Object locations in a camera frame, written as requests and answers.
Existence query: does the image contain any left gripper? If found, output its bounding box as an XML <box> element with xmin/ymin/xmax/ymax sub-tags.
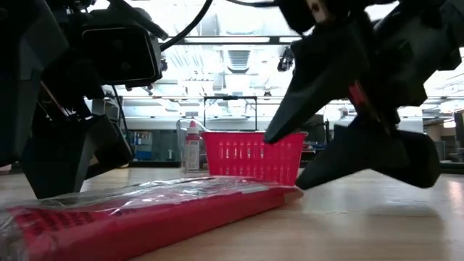
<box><xmin>20</xmin><ymin>45</ymin><xmax>135</xmax><ymax>200</ymax></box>

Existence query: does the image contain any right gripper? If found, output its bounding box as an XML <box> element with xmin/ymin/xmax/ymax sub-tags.
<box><xmin>263</xmin><ymin>7</ymin><xmax>464</xmax><ymax>191</ymax></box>

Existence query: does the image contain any red snack package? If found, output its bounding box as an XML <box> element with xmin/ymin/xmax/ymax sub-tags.
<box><xmin>0</xmin><ymin>175</ymin><xmax>305</xmax><ymax>261</ymax></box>

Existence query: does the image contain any red food colouring bottle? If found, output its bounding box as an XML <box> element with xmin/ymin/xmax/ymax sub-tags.
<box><xmin>183</xmin><ymin>120</ymin><xmax>202</xmax><ymax>173</ymax></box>

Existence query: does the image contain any black ceiling spotlight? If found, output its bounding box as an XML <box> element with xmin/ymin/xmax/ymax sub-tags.
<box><xmin>277</xmin><ymin>46</ymin><xmax>295</xmax><ymax>73</ymax></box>

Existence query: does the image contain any red plastic basket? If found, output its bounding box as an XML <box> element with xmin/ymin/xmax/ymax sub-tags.
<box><xmin>201</xmin><ymin>130</ymin><xmax>308</xmax><ymax>186</ymax></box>

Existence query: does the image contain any clear plastic bin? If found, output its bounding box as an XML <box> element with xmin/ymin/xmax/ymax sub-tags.
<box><xmin>175</xmin><ymin>117</ymin><xmax>211</xmax><ymax>173</ymax></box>

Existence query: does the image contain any black overhead beam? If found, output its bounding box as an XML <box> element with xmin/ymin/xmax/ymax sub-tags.
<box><xmin>159</xmin><ymin>35</ymin><xmax>304</xmax><ymax>46</ymax></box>

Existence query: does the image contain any black aluminium table frame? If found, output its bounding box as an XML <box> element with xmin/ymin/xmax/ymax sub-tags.
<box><xmin>123</xmin><ymin>159</ymin><xmax>464</xmax><ymax>175</ymax></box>

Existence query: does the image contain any black metal table frame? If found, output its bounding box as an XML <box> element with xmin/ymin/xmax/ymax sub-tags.
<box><xmin>202</xmin><ymin>94</ymin><xmax>259</xmax><ymax>132</ymax></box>

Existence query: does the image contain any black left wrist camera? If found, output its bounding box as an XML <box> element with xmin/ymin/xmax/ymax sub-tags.
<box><xmin>80</xmin><ymin>7</ymin><xmax>164</xmax><ymax>88</ymax></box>

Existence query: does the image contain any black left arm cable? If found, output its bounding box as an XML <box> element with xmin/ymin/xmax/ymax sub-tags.
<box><xmin>159</xmin><ymin>0</ymin><xmax>215</xmax><ymax>52</ymax></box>

